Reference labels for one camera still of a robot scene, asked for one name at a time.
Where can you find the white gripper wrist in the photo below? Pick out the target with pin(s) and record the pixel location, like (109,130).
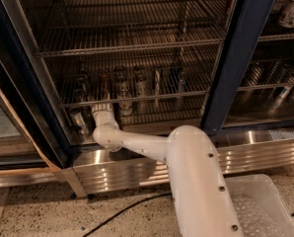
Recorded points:
(102,109)

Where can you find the dark can back left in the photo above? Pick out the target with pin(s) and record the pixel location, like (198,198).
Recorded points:
(82,86)

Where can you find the blue can back right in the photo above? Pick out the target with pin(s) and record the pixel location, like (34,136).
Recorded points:
(177,79)

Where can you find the middle wire shelf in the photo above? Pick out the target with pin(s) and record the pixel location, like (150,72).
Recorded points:
(197,71)

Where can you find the red coke can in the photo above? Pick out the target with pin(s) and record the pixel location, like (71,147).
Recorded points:
(104,80)

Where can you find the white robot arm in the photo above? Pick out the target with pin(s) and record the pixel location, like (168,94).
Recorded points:
(201,198)

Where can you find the brown can back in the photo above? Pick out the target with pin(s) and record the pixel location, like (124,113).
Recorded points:
(120,77)

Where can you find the white red slim can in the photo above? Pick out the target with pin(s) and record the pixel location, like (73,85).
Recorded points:
(157,83)

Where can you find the white red can front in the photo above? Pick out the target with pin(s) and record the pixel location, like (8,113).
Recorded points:
(125,104)

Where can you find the silver can front left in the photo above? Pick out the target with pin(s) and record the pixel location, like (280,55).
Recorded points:
(78,120)

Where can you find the right compartment wire shelf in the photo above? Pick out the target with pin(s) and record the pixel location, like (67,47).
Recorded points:
(272,63)

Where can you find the open glass fridge door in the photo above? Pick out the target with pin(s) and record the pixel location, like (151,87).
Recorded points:
(24,151)

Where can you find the stainless steel glass fridge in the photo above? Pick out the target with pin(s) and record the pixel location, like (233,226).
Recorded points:
(224,66)

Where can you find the clear plastic bin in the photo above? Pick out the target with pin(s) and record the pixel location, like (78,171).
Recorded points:
(262,189)

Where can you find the silver white can back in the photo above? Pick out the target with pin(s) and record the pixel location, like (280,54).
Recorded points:
(140,81)

